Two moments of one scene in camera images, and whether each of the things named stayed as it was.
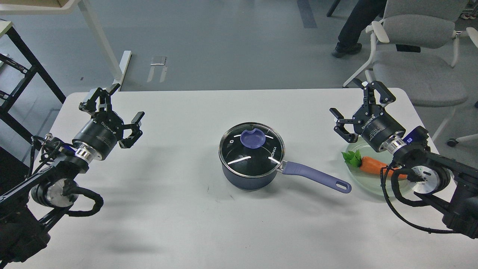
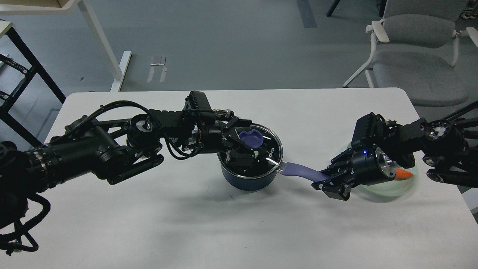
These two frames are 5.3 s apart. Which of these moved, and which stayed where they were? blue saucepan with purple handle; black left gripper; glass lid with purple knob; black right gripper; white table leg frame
Moved: black left gripper; black right gripper
Stayed: glass lid with purple knob; white table leg frame; blue saucepan with purple handle
